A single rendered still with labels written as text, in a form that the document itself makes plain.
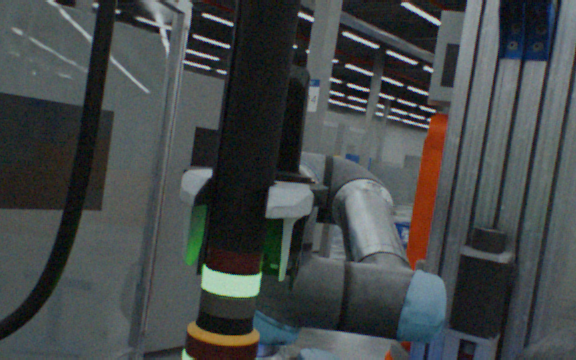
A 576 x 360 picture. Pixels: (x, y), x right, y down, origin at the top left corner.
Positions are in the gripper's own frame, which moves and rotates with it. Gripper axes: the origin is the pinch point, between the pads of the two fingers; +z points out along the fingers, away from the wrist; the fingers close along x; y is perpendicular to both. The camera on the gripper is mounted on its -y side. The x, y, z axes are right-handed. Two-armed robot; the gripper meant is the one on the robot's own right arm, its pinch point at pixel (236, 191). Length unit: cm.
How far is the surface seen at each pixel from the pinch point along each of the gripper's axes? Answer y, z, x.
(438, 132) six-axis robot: -28, -397, -69
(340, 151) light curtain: -6, -592, -1
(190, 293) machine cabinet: 119, -405, 94
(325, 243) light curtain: 93, -592, 0
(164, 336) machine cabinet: 150, -389, 105
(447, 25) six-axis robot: -102, -390, -62
